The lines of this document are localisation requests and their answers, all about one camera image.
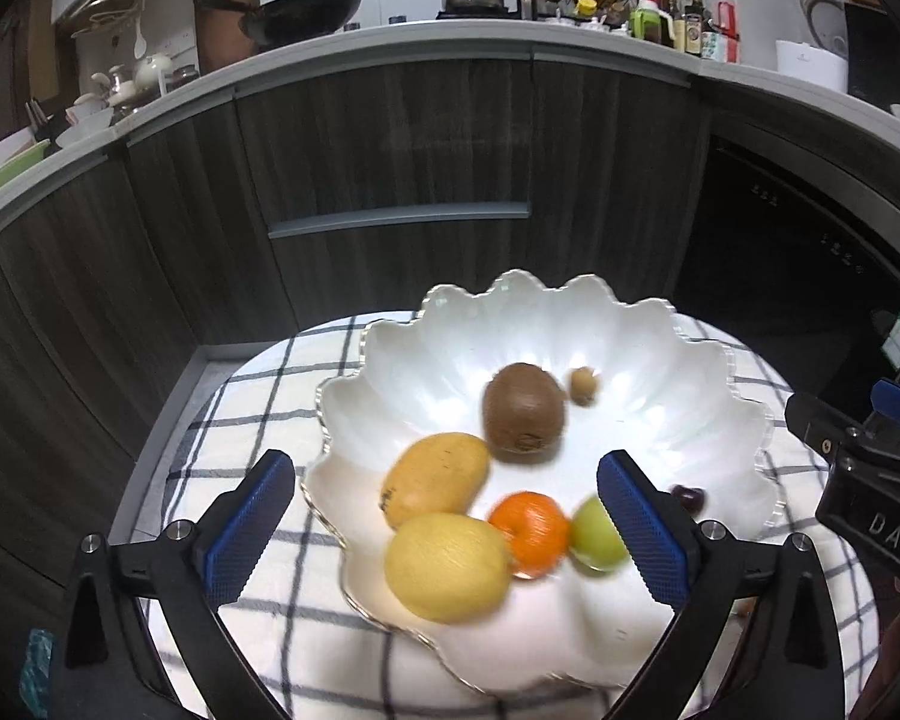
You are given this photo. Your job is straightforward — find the white bowls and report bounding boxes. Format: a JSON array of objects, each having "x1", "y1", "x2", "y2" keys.
[{"x1": 56, "y1": 106, "x2": 113, "y2": 147}]

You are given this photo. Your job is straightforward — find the red label bottle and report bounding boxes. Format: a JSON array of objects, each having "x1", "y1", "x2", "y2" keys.
[{"x1": 706, "y1": 0, "x2": 741, "y2": 65}]

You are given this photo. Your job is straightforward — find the dark sauce bottle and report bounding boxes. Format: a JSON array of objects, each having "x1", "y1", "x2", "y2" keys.
[{"x1": 682, "y1": 0, "x2": 710, "y2": 57}]

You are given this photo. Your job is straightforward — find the grey drawer handle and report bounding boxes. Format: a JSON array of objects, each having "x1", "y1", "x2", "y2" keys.
[{"x1": 268, "y1": 201, "x2": 532, "y2": 241}]

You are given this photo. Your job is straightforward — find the white scalloped bowl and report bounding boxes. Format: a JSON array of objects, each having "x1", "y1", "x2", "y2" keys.
[{"x1": 302, "y1": 268, "x2": 792, "y2": 691}]

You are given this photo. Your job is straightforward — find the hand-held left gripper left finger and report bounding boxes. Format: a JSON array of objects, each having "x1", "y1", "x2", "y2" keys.
[{"x1": 49, "y1": 448, "x2": 297, "y2": 720}]

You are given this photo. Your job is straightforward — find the orange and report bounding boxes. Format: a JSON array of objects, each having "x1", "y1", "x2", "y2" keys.
[{"x1": 487, "y1": 491, "x2": 571, "y2": 580}]

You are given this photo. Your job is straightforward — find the wooden wall rack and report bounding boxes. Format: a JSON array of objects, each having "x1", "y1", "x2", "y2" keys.
[{"x1": 71, "y1": 0, "x2": 149, "y2": 35}]

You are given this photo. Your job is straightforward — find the large brown kiwi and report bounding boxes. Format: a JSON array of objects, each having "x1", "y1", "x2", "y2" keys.
[{"x1": 483, "y1": 362, "x2": 569, "y2": 464}]

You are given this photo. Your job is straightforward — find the knife block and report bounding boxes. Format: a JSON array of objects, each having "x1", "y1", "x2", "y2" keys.
[{"x1": 26, "y1": 99, "x2": 65, "y2": 142}]

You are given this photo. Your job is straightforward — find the green apple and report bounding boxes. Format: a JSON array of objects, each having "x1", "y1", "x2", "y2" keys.
[{"x1": 568, "y1": 495, "x2": 631, "y2": 571}]

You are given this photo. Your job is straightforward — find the teal patterned object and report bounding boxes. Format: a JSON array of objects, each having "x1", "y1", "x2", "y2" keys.
[{"x1": 21, "y1": 630, "x2": 51, "y2": 717}]

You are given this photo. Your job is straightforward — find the black wok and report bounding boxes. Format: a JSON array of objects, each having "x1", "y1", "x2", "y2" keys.
[{"x1": 195, "y1": 0, "x2": 362, "y2": 46}]

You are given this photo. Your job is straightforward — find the green capped container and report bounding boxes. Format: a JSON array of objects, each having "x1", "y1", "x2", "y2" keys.
[{"x1": 631, "y1": 0, "x2": 672, "y2": 46}]

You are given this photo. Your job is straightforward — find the black dishwasher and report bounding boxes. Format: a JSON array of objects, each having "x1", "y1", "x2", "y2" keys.
[{"x1": 675, "y1": 135, "x2": 900, "y2": 398}]

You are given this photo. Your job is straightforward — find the brown cutting board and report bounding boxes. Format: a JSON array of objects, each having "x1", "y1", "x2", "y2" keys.
[{"x1": 193, "y1": 0, "x2": 260, "y2": 76}]

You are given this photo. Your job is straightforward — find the white electric kettle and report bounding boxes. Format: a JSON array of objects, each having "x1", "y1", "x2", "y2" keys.
[{"x1": 795, "y1": 0, "x2": 850, "y2": 53}]

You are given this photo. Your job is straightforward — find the black microwave oven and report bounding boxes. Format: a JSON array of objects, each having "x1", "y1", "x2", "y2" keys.
[{"x1": 844, "y1": 0, "x2": 900, "y2": 112}]

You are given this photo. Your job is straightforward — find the checked white cloth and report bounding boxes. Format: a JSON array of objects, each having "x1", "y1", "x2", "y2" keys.
[{"x1": 146, "y1": 311, "x2": 882, "y2": 720}]

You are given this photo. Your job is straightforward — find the white teapot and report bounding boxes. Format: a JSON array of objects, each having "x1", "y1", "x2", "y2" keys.
[{"x1": 133, "y1": 54, "x2": 175, "y2": 91}]

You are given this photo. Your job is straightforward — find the yellow lemon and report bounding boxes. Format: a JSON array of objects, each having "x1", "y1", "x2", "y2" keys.
[{"x1": 384, "y1": 512, "x2": 515, "y2": 623}]

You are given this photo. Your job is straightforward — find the yellow mango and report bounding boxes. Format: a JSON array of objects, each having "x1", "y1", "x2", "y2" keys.
[{"x1": 379, "y1": 431, "x2": 491, "y2": 531}]

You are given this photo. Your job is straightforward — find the white round container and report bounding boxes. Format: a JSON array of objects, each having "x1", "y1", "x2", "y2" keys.
[{"x1": 776, "y1": 40, "x2": 848, "y2": 95}]

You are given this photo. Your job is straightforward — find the glass teapot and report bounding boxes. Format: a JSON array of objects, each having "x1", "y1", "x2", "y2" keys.
[{"x1": 91, "y1": 66, "x2": 137, "y2": 102}]

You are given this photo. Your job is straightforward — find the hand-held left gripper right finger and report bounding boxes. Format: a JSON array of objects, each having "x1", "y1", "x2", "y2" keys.
[{"x1": 596, "y1": 450, "x2": 845, "y2": 720}]

